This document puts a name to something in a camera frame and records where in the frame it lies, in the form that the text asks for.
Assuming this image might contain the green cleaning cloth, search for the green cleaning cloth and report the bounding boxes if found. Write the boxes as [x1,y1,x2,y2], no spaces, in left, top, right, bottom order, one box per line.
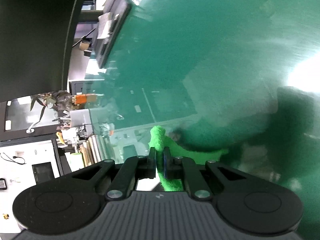
[149,126,229,191]

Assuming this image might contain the stack of books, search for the stack of books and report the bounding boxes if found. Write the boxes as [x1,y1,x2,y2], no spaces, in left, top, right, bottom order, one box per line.
[79,135,101,167]

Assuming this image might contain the grey desk organiser box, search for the grey desk organiser box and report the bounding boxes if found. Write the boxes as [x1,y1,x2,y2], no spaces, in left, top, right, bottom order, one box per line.
[70,109,93,133]

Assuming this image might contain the orange cup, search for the orange cup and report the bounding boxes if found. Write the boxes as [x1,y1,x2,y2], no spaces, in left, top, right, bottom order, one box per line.
[72,94,97,105]

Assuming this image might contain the potted plant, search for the potted plant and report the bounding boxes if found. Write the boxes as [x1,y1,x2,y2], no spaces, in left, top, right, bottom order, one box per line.
[30,90,72,121]

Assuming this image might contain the grey monitor stand base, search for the grey monitor stand base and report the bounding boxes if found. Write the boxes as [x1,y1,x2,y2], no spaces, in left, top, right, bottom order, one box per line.
[92,0,132,68]

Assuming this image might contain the black curved monitor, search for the black curved monitor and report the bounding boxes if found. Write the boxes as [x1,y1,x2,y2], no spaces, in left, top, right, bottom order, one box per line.
[1,0,84,102]

